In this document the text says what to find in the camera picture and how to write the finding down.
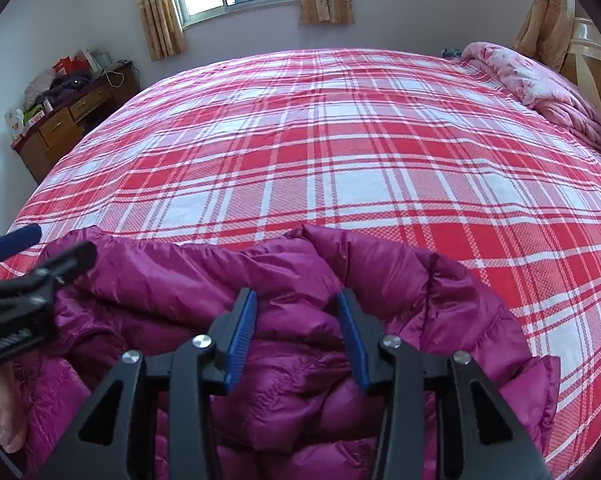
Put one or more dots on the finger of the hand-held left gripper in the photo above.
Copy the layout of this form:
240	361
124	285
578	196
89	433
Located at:
68	260
18	240

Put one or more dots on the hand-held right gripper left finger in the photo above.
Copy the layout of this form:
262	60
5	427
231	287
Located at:
240	340

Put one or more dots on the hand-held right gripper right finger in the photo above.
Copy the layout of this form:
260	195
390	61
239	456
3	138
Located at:
353	340

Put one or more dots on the magenta quilted down jacket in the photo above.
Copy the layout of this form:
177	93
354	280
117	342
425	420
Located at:
155	280

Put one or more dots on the dark clothes pile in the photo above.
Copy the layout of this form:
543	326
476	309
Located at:
65	89

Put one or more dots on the person's left hand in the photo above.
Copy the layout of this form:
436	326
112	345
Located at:
8	420

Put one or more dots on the brown wooden desk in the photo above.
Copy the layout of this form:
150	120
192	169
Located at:
55	145

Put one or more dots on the red flat box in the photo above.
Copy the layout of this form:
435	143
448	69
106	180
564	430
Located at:
36	120

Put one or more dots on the green cloth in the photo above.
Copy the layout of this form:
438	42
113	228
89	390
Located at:
33	114

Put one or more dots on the pale crumpled cloth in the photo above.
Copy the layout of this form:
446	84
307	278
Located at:
39	85

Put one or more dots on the bed with red plaid sheet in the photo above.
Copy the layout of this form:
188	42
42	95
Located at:
330	160

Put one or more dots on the red gift bag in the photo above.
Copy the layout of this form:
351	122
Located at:
70	64

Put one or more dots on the white bag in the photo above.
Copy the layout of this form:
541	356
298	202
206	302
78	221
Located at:
98	60

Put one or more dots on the small blue cloth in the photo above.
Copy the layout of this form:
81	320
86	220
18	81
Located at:
450	53

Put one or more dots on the pink floral quilt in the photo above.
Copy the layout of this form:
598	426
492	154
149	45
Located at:
540	90

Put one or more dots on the wooden headboard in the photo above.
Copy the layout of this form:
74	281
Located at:
592	70

